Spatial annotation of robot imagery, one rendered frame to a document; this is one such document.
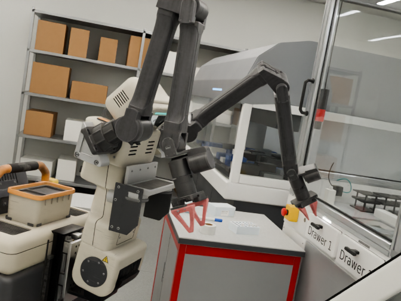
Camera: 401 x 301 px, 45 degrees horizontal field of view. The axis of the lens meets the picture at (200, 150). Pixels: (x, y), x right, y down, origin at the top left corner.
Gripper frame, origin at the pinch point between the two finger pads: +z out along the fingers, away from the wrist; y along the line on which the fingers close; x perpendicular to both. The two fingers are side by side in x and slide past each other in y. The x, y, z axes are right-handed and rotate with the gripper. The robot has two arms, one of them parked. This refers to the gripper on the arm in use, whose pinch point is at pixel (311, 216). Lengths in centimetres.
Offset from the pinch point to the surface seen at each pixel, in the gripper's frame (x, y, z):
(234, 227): 29.3, -28.0, 0.7
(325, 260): -3.8, -2.9, 18.8
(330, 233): -6.3, 2.8, 7.4
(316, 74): 44, 43, -45
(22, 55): 427, -127, -150
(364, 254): -33.7, 2.9, 6.4
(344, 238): -18.3, 3.6, 5.9
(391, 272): -116, -23, -40
